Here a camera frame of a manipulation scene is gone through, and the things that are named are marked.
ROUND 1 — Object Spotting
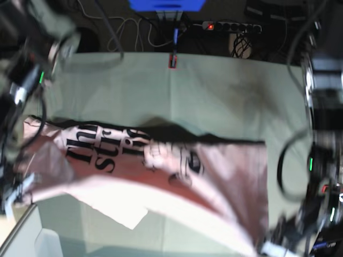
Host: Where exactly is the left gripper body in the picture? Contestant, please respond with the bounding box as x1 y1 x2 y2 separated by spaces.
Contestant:
257 214 316 256

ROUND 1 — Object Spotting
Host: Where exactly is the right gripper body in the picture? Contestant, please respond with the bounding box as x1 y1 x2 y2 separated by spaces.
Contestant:
1 173 43 220

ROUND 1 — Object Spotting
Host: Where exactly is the pink t-shirt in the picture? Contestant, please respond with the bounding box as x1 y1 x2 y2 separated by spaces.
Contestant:
16 117 269 256

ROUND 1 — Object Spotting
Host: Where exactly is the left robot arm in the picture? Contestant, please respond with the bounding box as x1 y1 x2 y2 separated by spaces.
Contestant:
257 1 342 256

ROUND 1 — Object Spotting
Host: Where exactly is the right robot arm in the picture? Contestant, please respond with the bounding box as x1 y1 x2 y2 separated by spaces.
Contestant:
1 1 80 218

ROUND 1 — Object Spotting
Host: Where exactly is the white plastic bin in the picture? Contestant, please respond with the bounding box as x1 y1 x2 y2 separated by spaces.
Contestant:
34 228 63 257

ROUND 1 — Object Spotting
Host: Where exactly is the grey-green table cloth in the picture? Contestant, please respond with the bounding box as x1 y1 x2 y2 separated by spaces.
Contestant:
0 50 343 257

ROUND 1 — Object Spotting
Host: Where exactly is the red black clamp centre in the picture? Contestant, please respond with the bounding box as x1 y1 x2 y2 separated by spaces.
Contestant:
168 28 178 69

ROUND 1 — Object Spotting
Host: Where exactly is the black power strip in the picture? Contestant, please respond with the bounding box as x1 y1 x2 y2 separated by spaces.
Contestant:
202 21 263 34

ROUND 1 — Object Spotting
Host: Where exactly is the white cable loop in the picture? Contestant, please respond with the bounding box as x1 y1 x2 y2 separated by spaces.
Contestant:
80 0 161 53

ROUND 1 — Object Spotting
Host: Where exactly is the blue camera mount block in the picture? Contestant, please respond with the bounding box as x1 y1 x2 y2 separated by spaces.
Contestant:
129 0 206 12

